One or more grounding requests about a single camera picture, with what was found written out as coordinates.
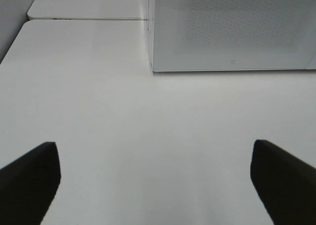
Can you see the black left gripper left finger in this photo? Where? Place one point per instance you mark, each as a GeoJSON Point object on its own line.
{"type": "Point", "coordinates": [28, 185]}

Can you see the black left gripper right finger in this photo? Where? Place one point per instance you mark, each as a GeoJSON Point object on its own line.
{"type": "Point", "coordinates": [285, 184]}

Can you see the white microwave door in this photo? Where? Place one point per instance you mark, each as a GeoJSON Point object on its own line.
{"type": "Point", "coordinates": [225, 35]}

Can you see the white microwave oven body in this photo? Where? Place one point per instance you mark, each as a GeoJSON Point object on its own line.
{"type": "Point", "coordinates": [150, 32]}

